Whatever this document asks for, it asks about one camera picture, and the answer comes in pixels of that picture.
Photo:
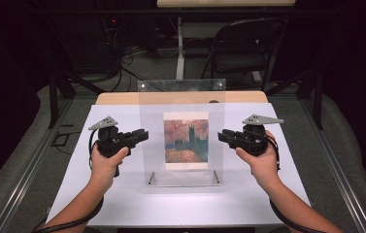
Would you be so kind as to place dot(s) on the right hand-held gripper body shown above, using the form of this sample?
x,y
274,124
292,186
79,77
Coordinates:
x,y
251,139

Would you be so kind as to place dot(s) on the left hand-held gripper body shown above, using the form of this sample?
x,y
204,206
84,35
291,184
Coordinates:
x,y
111,140

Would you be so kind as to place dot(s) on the landscape painting print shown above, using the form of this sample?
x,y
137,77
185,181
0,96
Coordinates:
x,y
186,140

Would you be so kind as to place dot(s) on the clear acrylic photo frame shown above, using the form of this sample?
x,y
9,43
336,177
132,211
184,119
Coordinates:
x,y
182,97

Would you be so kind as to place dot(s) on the person's left hand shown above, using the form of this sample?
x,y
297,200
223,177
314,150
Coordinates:
x,y
106,168

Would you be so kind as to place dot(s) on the person's right hand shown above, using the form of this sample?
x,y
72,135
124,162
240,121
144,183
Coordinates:
x,y
263,166

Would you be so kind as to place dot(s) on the wooden table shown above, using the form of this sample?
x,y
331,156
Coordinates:
x,y
119,97

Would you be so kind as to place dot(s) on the white table mat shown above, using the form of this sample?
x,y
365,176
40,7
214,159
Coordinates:
x,y
235,194

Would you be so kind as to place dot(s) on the black metal stand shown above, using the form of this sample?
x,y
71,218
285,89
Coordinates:
x,y
59,87
313,87

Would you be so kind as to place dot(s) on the black folding chair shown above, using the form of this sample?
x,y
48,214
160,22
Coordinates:
x,y
245,48

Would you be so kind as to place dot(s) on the white desk leg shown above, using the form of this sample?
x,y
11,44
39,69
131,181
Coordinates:
x,y
180,51

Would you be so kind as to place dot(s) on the light wooden desk top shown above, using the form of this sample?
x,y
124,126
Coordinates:
x,y
226,3

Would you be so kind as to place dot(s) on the aluminium floor rail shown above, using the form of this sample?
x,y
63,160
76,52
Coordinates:
x,y
25,174
336,168

